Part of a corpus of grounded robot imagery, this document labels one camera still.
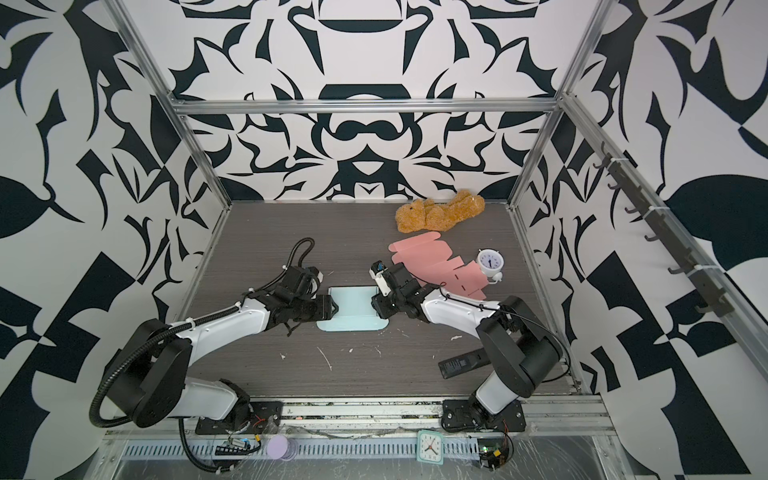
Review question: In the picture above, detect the light blue paper box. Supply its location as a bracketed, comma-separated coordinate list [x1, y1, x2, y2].
[317, 286, 389, 332]

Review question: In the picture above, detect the purple round disc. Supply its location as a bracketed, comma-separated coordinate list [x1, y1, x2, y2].
[266, 435, 298, 461]

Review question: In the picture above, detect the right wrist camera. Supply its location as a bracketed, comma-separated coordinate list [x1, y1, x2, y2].
[369, 260, 392, 297]

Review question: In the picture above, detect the left circuit board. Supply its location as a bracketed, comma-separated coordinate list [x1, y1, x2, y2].
[215, 436, 262, 457]

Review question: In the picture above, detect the white alarm clock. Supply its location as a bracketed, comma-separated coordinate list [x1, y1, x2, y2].
[476, 249, 505, 284]

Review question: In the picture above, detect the wall hook rail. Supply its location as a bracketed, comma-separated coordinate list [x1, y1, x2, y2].
[595, 152, 735, 318]

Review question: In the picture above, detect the circuit board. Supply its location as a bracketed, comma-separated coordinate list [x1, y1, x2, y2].
[478, 437, 514, 471]
[215, 436, 262, 457]

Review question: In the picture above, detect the teal square clock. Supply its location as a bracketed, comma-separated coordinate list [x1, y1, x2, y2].
[416, 430, 444, 465]

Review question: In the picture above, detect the pink flat paper box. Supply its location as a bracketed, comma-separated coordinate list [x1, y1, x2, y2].
[388, 232, 489, 300]

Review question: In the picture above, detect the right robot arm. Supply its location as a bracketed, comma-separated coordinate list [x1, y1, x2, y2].
[370, 261, 569, 418]

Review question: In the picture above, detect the brown teddy bear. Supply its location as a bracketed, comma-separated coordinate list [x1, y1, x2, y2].
[395, 190, 486, 233]

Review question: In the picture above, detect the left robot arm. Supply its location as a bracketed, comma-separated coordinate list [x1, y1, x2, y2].
[88, 237, 339, 475]

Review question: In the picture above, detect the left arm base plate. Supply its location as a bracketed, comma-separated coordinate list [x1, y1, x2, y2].
[195, 401, 284, 436]

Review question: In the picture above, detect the black remote control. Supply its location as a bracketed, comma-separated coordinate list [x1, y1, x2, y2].
[438, 348, 491, 379]

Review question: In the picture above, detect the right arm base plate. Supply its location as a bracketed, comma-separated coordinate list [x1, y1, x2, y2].
[440, 398, 527, 433]

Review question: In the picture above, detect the white slotted cable duct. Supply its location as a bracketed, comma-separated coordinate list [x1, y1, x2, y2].
[122, 437, 480, 461]

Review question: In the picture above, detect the right circuit board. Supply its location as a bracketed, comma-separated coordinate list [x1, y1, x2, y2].
[478, 437, 514, 471]

